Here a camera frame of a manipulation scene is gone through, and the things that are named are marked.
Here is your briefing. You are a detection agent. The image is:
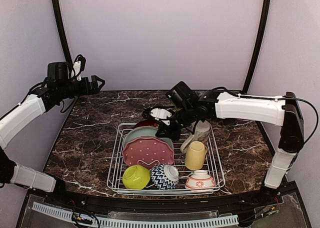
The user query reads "black front rail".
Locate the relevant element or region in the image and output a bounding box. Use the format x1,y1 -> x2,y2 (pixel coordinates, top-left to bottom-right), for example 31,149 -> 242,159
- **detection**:
42,187 -> 301,223

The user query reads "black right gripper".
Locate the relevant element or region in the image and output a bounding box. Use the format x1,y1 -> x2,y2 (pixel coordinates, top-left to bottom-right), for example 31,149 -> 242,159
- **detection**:
155,104 -> 196,141

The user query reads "white red patterned bowl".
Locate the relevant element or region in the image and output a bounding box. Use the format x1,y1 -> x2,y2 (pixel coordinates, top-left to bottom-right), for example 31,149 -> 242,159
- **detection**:
184,170 -> 216,192

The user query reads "blue white zigzag bowl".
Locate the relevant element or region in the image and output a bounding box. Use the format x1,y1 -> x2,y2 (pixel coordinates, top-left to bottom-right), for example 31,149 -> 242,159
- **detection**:
150,164 -> 179,190

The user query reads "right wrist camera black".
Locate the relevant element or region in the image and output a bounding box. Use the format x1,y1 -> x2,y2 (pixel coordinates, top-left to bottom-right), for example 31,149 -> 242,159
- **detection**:
165,81 -> 199,110

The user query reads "left black frame post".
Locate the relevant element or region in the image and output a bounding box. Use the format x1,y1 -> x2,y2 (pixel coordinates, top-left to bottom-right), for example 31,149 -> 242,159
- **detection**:
51,0 -> 72,63

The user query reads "black frame post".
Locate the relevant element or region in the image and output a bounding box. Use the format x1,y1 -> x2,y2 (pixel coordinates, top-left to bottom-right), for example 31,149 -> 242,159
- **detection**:
51,0 -> 72,63
242,0 -> 271,94

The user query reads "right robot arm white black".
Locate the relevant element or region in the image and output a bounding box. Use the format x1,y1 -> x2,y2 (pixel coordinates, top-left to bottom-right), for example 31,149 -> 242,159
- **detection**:
150,82 -> 305,205

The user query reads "white slotted cable duct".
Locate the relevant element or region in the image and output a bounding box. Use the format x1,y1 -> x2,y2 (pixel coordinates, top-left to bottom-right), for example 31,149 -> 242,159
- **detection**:
31,202 -> 239,228

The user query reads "right black frame post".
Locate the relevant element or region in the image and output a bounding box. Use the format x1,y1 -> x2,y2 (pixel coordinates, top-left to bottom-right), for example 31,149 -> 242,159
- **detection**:
242,0 -> 271,94

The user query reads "white wire dish rack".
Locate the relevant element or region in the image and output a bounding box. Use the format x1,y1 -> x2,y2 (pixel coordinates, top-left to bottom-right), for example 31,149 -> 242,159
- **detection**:
106,123 -> 226,196

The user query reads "pink polka dot plate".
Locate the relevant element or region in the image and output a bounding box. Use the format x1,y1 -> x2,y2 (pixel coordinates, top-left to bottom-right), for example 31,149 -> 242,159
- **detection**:
122,136 -> 175,169

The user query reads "white patterned tall mug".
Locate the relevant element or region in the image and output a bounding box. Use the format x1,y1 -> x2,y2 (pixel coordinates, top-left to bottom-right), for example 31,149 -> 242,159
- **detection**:
180,120 -> 211,154

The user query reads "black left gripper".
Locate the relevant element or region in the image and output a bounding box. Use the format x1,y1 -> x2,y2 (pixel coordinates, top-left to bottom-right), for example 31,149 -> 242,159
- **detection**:
58,75 -> 106,99

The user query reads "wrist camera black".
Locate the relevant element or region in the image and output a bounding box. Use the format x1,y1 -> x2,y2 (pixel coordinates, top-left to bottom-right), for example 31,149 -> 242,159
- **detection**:
47,62 -> 69,81
165,81 -> 199,110

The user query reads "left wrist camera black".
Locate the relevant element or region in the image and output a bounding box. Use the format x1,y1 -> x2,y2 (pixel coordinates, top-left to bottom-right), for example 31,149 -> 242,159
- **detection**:
47,62 -> 69,81

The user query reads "light green plate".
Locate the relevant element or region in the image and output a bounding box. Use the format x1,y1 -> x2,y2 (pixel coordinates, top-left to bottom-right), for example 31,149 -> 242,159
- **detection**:
122,126 -> 158,148

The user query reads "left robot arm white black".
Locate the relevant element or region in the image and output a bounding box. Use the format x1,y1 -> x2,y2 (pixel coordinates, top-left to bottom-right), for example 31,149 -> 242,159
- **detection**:
0,75 -> 106,206

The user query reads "lime green bowl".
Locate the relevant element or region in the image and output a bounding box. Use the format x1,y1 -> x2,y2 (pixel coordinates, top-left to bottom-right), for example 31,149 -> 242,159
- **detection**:
122,165 -> 151,190

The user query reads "yellow mug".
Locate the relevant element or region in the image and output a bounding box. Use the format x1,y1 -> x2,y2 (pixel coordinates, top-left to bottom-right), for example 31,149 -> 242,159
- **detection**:
184,141 -> 208,171

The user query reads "red floral plate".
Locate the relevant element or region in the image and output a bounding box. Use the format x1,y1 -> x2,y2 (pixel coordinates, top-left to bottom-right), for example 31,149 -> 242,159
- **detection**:
134,120 -> 160,129

